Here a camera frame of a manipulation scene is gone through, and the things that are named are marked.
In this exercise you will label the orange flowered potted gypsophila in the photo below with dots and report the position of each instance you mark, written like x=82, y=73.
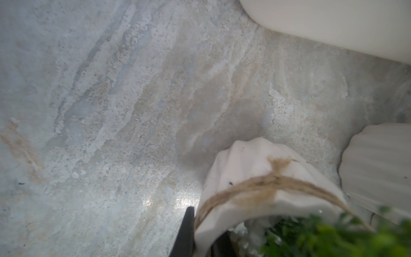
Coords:
x=272, y=203

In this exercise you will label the cream plastic storage box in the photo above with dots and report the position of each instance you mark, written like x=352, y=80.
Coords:
x=378, y=28

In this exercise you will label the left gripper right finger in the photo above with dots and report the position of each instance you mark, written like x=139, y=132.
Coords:
x=223, y=247

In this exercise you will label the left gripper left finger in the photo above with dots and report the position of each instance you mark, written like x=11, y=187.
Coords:
x=184, y=243

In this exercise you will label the centre back potted gypsophila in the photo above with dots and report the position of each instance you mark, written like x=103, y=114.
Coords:
x=375, y=169

